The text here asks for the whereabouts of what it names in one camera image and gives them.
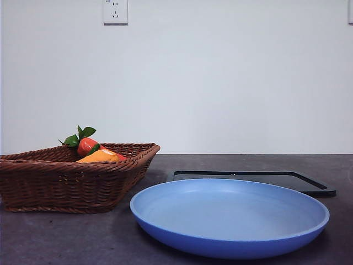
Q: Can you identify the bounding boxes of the white wall socket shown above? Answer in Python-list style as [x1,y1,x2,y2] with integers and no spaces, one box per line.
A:
[103,0,129,26]

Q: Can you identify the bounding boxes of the brown wicker basket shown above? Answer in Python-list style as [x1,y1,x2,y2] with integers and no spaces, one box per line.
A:
[0,142,161,214]

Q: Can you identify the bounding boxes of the orange carrot with green leaves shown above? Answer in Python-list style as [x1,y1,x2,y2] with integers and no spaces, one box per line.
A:
[58,124,127,161]

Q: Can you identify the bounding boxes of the yellow-orange corn cob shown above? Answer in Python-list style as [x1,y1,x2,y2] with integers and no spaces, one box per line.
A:
[74,149,122,163]

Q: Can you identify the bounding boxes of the blue round plate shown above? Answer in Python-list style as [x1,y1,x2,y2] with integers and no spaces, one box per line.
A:
[129,178,330,259]

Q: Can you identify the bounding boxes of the black rectangular tray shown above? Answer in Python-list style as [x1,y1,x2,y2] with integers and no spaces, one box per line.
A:
[166,170,337,198]

